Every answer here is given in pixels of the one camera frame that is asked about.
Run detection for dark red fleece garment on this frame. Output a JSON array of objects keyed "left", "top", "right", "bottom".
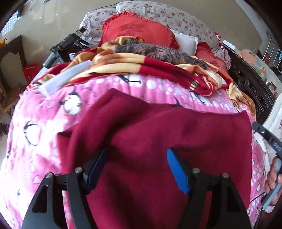
[{"left": 57, "top": 89, "right": 252, "bottom": 228}]

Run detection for right hand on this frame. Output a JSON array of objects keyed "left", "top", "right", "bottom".
[{"left": 265, "top": 157, "right": 281, "bottom": 207}]

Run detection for white ornate chair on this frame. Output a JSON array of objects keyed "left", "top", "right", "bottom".
[{"left": 263, "top": 94, "right": 282, "bottom": 141}]

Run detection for pink penguin quilt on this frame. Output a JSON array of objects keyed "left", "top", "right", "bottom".
[{"left": 0, "top": 73, "right": 268, "bottom": 229}]

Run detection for dark carved headboard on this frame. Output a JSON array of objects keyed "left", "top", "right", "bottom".
[{"left": 223, "top": 45, "right": 275, "bottom": 124}]

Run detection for metal rack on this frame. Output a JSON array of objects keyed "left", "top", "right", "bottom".
[{"left": 263, "top": 31, "right": 281, "bottom": 75}]

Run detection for red heart pillow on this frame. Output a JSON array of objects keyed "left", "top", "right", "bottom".
[
  {"left": 99, "top": 11, "right": 180, "bottom": 49},
  {"left": 195, "top": 42, "right": 228, "bottom": 74}
]

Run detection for wooden chair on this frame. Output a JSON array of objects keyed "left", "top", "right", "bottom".
[{"left": 1, "top": 83, "right": 27, "bottom": 117}]

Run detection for small white pillow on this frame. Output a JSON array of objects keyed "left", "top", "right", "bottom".
[{"left": 170, "top": 29, "right": 198, "bottom": 56}]

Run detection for white rolled tube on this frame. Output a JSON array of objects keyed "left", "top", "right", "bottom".
[{"left": 39, "top": 60, "right": 93, "bottom": 97}]

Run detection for red bin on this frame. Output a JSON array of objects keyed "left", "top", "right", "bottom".
[{"left": 22, "top": 63, "right": 41, "bottom": 84}]

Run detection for floral white pillow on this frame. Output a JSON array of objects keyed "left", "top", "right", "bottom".
[{"left": 80, "top": 1, "right": 231, "bottom": 69}]

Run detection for black tripod stand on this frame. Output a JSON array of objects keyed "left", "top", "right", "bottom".
[{"left": 42, "top": 26, "right": 90, "bottom": 69}]

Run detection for red yellow floral blanket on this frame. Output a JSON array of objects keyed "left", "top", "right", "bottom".
[{"left": 26, "top": 36, "right": 256, "bottom": 117}]

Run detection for dark wooden desk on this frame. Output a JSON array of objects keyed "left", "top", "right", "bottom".
[{"left": 1, "top": 35, "right": 27, "bottom": 91}]

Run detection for dark patterned cloth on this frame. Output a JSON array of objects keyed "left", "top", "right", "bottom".
[{"left": 115, "top": 38, "right": 208, "bottom": 69}]

